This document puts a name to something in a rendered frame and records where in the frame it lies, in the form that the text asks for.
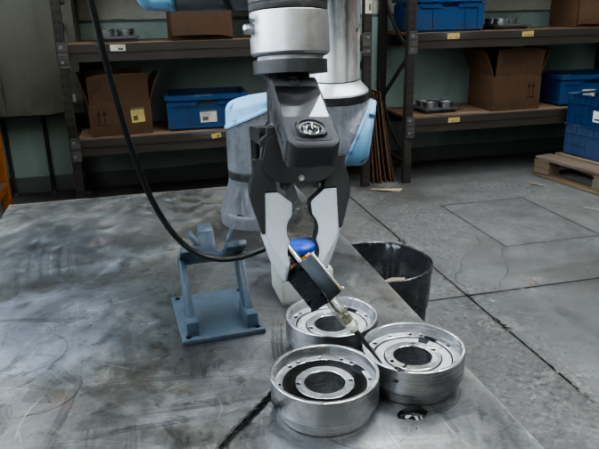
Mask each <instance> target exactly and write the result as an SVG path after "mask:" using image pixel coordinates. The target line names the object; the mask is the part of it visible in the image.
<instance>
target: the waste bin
mask: <svg viewBox="0 0 599 449"><path fill-rule="evenodd" d="M350 244H351V245H352V246H353V247H354V248H355V249H356V250H357V252H358V253H359V254H360V255H361V256H362V257H363V258H364V259H365V260H366V261H367V262H368V263H369V264H370V265H371V266H372V268H373V269H374V270H375V271H376V272H377V273H378V274H379V275H380V276H381V277H382V278H383V279H384V280H387V279H389V278H402V277H405V280H401V281H393V282H387V283H388V284H389V285H390V286H391V288H392V289H394V290H395V291H396V292H397V293H398V294H399V296H400V297H401V298H402V299H403V300H404V301H405V302H406V303H407V304H408V305H409V306H410V307H411V308H412V309H413V310H414V311H415V312H416V313H417V314H418V316H419V317H420V318H421V319H422V320H423V321H424V322H425V315H426V308H427V306H428V302H429V295H430V289H431V275H432V272H433V262H432V260H431V258H430V257H429V256H428V255H426V254H425V253H423V252H421V251H420V250H418V249H414V248H412V247H409V246H407V245H404V244H399V243H394V242H386V241H363V242H355V243H350Z"/></svg>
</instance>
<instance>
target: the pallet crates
mask: <svg viewBox="0 0 599 449"><path fill-rule="evenodd" d="M587 93H595V96H590V95H583V94H587ZM567 94H569V100H568V101H567V102H568V109H567V117H566V122H564V123H565V124H566V127H565V130H563V131H564V132H565V136H564V143H563V151H561V152H556V153H555V154H552V153H547V154H542V155H536V157H535V159H534V161H536V162H535V165H534V173H533V175H534V176H539V177H542V178H545V179H547V180H550V181H553V182H557V183H559V184H564V185H567V186H569V187H572V188H575V189H579V190H581V191H584V192H589V193H593V194H595V195H598V196H599V90H592V91H582V92H572V93H567ZM559 165H560V166H563V167H568V169H569V170H571V171H575V172H578V173H580V174H584V175H587V176H592V177H593V178H594V179H593V182H592V185H591V184H586V183H582V182H580V181H576V180H573V179H570V178H567V177H564V176H559V168H560V166H559Z"/></svg>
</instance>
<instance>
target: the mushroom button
mask: <svg viewBox="0 0 599 449"><path fill-rule="evenodd" d="M290 244H291V245H292V246H293V248H294V249H295V250H296V251H297V252H298V254H299V255H300V256H301V258H303V257H304V256H306V254H307V253H308V252H309V253H312V252H314V251H315V247H316V245H315V243H314V242H312V241H310V240H306V239H297V240H293V241H291V242H290Z"/></svg>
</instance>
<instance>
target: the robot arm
mask: <svg viewBox="0 0 599 449"><path fill-rule="evenodd" d="M136 1H137V2H138V3H139V4H140V5H141V6H142V7H143V8H144V9H145V10H148V11H158V12H172V13H176V12H183V11H222V10H228V11H232V10H235V11H243V10H249V21H250V24H244V25H243V27H242V31H243V34H244V35H251V39H250V55H251V56H252V57H253V58H258V60H257V61H254V62H253V76H263V80H266V86H267V92H266V93H260V94H251V95H246V96H243V97H239V98H236V99H233V100H232V101H230V102H229V103H228V104H227V105H226V124H225V130H226V149H227V165H228V185H227V188H226V194H225V197H224V201H223V205H222V208H221V220H222V224H223V225H225V226H226V227H229V228H230V226H231V225H234V229H235V230H238V231H245V232H260V233H261V236H262V239H263V242H264V244H265V247H266V250H267V254H268V256H269V259H270V261H271V263H272V265H273V267H274V269H275V270H276V271H277V273H278V274H279V275H280V277H281V278H282V279H283V281H284V282H287V281H289V275H290V270H291V263H290V259H289V255H288V248H289V246H290V239H289V236H288V233H287V228H289V227H292V226H294V225H296V224H298V223H299V222H300V221H301V220H302V206H301V204H300V199H299V196H298V194H297V192H296V189H295V186H294V183H301V182H309V183H310V184H311V186H313V187H315V192H314V193H313V194H312V195H311V196H310V197H309V198H308V212H309V214H310V215H311V216H312V217H313V219H314V224H315V228H314V231H313V234H312V237H313V241H314V243H315V245H316V247H315V255H316V256H317V258H318V259H319V260H320V261H321V262H322V264H323V265H324V266H325V268H326V267H327V266H328V265H329V262H330V260H331V258H332V254H333V252H334V249H335V246H336V243H337V240H338V238H339V234H340V230H341V227H342V224H343V220H344V216H345V213H346V209H347V206H348V202H349V192H350V185H349V175H348V171H347V169H346V167H347V166H361V165H363V164H365V163H366V162H367V160H368V158H369V152H370V147H371V141H372V135H373V123H374V117H375V111H376V104H377V102H376V100H373V99H372V98H371V99H368V88H367V87H366V86H365V85H364V83H363V82H362V81H361V80H360V0H136ZM308 74H309V75H308ZM319 181H321V183H319Z"/></svg>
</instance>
